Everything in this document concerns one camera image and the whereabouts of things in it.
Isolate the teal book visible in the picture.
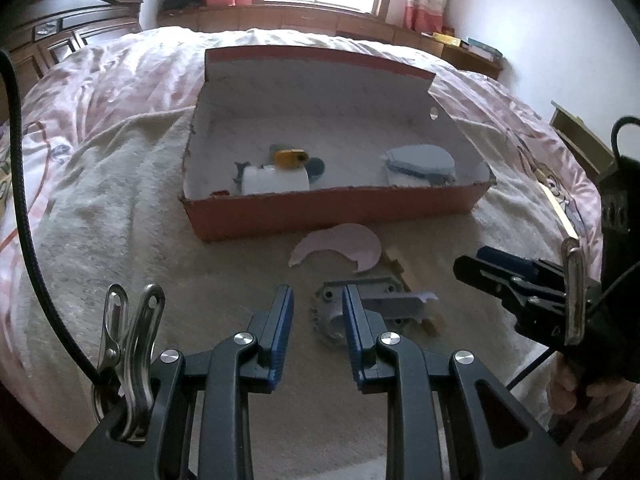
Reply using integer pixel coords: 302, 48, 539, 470
467, 37, 503, 59

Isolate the red cardboard box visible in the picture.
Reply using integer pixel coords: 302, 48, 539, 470
181, 46, 497, 245

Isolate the steel spring clip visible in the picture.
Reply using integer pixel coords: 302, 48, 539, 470
92, 284, 166, 443
561, 237, 587, 347

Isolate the black cable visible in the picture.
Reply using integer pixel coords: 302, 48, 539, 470
612, 116, 640, 161
506, 347, 556, 391
0, 47, 98, 386

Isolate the white fleece blanket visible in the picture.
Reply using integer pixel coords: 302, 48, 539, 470
5, 105, 601, 480

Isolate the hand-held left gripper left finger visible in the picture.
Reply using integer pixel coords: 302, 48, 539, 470
65, 284, 296, 480

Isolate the grey metal bracket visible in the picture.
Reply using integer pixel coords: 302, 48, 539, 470
311, 276, 438, 347

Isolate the person's right hand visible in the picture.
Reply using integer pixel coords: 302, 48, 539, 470
547, 360, 633, 416

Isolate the pink curved shard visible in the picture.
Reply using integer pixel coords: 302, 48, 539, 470
288, 223, 383, 275

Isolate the pale wooden frame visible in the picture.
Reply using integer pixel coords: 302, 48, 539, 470
550, 100, 616, 176

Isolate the small white cylinder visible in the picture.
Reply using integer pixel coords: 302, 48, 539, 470
385, 167, 436, 189

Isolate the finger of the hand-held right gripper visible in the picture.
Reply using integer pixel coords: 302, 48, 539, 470
452, 255, 568, 326
476, 246, 568, 286

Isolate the orange plastic part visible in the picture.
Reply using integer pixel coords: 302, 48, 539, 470
269, 144, 307, 168

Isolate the grey block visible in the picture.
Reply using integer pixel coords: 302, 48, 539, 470
381, 144, 457, 184

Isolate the wooden stick piece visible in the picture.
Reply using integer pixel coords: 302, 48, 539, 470
384, 246, 446, 337

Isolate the large white cylinder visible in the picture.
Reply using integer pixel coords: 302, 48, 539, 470
241, 164, 312, 196

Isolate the wooden window ledge cabinet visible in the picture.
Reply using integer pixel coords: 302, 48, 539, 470
156, 2, 503, 81

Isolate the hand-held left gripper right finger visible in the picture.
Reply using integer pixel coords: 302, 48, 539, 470
341, 285, 581, 480

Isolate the dark wooden headboard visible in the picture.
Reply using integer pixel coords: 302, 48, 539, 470
0, 0, 143, 86

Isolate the pink patterned quilt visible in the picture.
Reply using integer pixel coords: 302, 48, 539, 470
0, 25, 603, 411

